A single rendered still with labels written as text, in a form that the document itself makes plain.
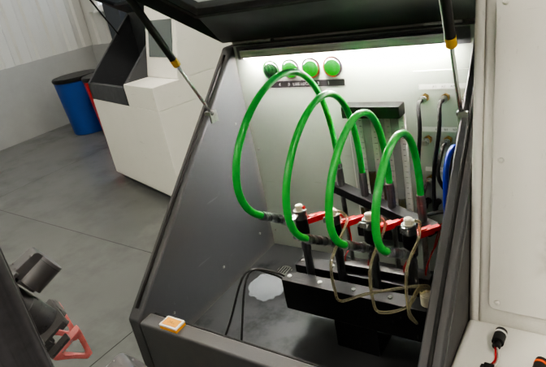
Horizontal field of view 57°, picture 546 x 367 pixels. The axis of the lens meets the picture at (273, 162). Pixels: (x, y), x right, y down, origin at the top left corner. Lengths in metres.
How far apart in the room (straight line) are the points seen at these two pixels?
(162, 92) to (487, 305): 3.08
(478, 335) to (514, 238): 0.18
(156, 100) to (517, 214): 3.09
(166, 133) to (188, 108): 0.25
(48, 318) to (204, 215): 0.45
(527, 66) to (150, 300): 0.91
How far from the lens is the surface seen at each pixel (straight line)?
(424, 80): 1.16
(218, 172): 1.33
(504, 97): 0.90
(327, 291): 1.10
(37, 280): 1.04
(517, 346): 0.97
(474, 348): 0.96
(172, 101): 3.79
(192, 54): 3.87
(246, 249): 1.47
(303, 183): 1.41
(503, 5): 0.91
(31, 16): 7.99
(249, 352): 1.04
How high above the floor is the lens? 1.63
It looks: 21 degrees down
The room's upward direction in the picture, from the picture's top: 11 degrees counter-clockwise
